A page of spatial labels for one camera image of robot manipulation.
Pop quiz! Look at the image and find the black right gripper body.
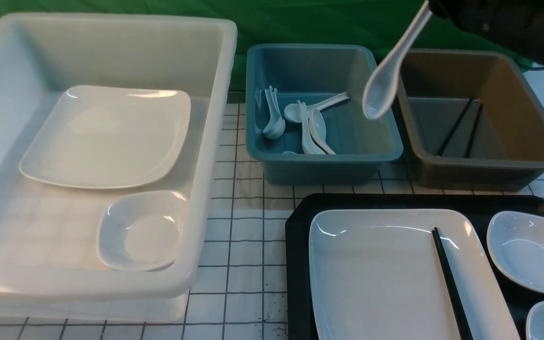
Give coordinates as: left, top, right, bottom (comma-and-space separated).
430, 0, 544, 65

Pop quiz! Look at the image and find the white soup spoon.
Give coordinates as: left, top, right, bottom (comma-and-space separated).
362, 0, 432, 120

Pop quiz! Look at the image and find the black chopstick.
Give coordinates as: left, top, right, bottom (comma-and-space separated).
464, 103, 484, 159
431, 227, 474, 340
436, 97, 475, 157

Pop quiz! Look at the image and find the white rice plate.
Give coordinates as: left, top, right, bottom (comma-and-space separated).
309, 209, 520, 340

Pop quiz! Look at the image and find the white square plate in bin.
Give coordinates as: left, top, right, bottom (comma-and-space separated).
18, 85, 192, 189

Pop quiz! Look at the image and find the brown plastic bin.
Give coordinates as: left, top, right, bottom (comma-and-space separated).
396, 49, 544, 191

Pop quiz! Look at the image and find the white spoon centre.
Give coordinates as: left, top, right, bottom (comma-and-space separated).
300, 103, 336, 155

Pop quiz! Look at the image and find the blue plastic bin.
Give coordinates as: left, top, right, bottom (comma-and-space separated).
245, 43, 404, 185

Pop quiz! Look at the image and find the white spoon left pair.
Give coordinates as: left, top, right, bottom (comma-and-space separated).
261, 86, 286, 140

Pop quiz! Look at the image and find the black serving tray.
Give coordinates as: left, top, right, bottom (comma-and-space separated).
285, 193, 544, 340

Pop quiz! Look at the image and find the small white bowl in bin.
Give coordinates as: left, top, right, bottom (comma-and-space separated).
96, 191, 189, 272

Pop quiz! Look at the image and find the large white plastic bin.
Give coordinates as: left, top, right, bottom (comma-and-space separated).
0, 13, 238, 323

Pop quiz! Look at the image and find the white spoon long handle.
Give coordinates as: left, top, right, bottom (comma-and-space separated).
284, 93, 350, 124

